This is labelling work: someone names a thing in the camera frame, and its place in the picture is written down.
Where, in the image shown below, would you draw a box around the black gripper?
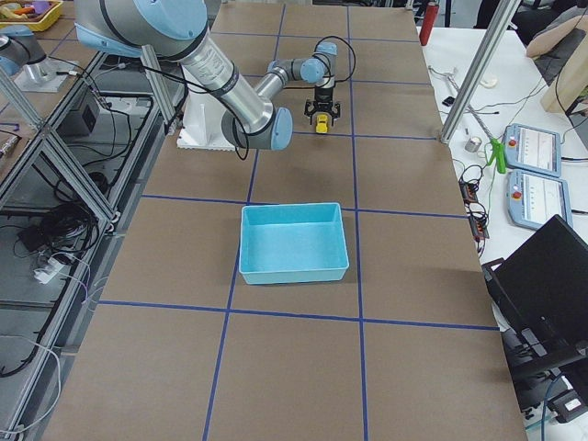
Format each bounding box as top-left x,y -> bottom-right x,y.
304,87 -> 341,125

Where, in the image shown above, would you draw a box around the yellow beetle toy car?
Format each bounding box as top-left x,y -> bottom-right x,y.
315,113 -> 330,134

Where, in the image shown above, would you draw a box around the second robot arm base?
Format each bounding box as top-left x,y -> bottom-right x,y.
1,25 -> 68,93

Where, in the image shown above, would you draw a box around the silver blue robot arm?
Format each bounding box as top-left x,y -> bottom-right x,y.
74,1 -> 341,151

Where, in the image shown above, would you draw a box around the light blue plastic bin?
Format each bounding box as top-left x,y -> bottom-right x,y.
239,202 -> 349,285

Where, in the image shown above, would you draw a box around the red bottle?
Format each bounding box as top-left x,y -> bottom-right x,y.
419,1 -> 439,46

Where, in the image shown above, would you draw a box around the small metal cylinder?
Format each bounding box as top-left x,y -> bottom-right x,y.
465,136 -> 481,153

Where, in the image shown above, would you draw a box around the orange black electronics board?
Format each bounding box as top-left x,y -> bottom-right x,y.
458,164 -> 490,257

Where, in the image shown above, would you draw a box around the green clamp tool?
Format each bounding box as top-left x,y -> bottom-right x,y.
486,138 -> 506,175

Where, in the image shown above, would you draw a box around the upper teach pendant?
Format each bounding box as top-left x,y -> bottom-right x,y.
503,124 -> 561,177

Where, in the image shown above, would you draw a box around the teach pendant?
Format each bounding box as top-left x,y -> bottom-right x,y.
503,124 -> 561,177
506,169 -> 573,231

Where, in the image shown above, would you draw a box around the lower teach pendant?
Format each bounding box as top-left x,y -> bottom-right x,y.
506,169 -> 573,231

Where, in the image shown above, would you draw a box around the black power box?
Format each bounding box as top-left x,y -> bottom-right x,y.
63,100 -> 99,135

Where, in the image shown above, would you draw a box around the black laptop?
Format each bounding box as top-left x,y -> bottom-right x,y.
482,215 -> 587,355

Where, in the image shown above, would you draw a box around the yellow tray with toys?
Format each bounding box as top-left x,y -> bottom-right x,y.
1,0 -> 63,32

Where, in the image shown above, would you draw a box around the white power strip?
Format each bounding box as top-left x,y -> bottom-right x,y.
33,257 -> 65,285

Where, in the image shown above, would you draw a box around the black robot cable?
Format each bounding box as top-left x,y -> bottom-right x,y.
314,35 -> 358,86

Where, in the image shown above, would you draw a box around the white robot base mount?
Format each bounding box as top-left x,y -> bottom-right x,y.
177,66 -> 234,151

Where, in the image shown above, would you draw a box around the aluminium frame post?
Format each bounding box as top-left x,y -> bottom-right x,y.
439,0 -> 520,144

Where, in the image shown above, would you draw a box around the aluminium frame rail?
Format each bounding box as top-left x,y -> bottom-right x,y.
1,51 -> 167,440

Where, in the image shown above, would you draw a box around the black cable bundle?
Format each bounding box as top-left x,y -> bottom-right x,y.
13,201 -> 102,266

